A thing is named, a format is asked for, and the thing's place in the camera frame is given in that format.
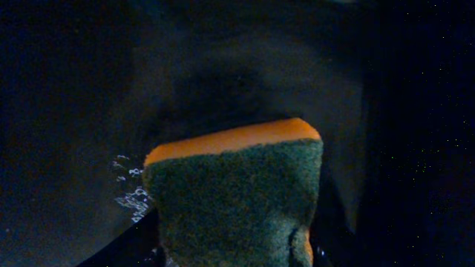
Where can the green orange sponge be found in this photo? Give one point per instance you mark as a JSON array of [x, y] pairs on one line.
[[241, 197]]

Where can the black rectangular tray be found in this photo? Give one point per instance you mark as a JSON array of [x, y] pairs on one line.
[[90, 88]]

